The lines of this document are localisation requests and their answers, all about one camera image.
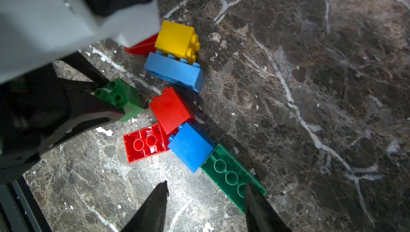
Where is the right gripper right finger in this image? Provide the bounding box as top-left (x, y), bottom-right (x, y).
top-left (245, 182), bottom-right (291, 232)

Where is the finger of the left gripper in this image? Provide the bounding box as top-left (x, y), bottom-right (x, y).
top-left (41, 81), bottom-right (125, 154)

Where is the light blue long lego brick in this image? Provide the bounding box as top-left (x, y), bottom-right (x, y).
top-left (145, 50), bottom-right (205, 93)

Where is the blue square lego brick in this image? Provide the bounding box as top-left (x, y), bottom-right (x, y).
top-left (168, 122), bottom-right (215, 173)

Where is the yellow lego brick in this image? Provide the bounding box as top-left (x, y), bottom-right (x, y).
top-left (154, 20), bottom-right (201, 64)

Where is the orange-red square lego brick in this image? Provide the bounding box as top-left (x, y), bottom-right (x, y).
top-left (149, 87), bottom-right (195, 134)

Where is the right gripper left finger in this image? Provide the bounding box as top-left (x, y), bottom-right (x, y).
top-left (121, 181), bottom-right (169, 232)

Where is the dark green long lego brick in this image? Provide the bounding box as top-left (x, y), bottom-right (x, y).
top-left (201, 143), bottom-right (267, 212)

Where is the black mounting rail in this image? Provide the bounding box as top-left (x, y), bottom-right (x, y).
top-left (1, 176), bottom-right (51, 232)

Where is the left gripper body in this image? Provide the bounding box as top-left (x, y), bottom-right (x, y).
top-left (1, 52), bottom-right (109, 184)

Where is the bright green square lego brick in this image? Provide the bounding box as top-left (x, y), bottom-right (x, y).
top-left (93, 78), bottom-right (145, 123)

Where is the red lego brick far left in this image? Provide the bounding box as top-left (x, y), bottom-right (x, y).
top-left (124, 34), bottom-right (158, 55)

